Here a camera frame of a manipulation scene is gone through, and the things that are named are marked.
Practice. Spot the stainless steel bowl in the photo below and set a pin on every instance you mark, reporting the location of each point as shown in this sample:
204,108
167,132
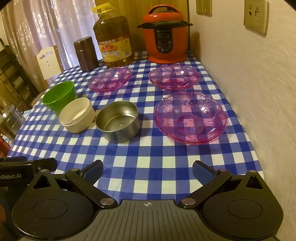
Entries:
121,136

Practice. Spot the pink transparent plastic plate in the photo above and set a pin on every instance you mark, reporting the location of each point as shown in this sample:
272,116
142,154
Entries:
190,118
108,80
173,77

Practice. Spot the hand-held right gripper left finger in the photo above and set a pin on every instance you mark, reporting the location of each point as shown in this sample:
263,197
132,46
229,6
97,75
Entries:
93,172

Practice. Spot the red electric pressure cooker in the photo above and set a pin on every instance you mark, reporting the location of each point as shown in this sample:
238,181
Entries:
165,30

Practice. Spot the green plastic bowl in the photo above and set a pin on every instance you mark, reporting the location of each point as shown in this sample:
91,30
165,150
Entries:
59,102

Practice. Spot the dark wooden shelf rack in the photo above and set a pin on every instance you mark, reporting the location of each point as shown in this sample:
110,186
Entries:
13,78

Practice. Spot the white wooden chair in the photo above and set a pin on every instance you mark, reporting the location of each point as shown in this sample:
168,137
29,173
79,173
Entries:
49,66

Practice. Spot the pale sheer curtain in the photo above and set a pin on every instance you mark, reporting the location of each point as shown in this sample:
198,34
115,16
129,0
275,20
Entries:
34,23

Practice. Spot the beige wall light switch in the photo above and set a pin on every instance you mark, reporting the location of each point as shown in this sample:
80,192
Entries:
204,7

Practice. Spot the blue white checkered tablecloth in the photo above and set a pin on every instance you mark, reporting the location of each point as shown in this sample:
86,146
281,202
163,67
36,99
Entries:
143,150

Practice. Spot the beige wall socket plate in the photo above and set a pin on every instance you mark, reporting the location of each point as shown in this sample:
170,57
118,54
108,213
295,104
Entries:
255,16

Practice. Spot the cream white plastic bowl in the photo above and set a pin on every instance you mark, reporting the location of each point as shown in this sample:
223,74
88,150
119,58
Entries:
77,112

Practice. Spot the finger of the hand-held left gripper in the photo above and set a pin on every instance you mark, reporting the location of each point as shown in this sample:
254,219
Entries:
13,159
45,165

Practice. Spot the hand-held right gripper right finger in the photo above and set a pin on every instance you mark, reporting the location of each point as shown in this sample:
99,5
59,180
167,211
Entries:
201,172

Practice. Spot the red plastic crate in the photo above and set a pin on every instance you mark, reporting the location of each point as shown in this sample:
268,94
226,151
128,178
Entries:
4,148

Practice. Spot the large cooking oil bottle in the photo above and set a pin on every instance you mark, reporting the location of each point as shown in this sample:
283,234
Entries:
113,34

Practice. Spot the brown cylindrical canister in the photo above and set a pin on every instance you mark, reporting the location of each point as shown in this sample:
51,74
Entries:
86,53

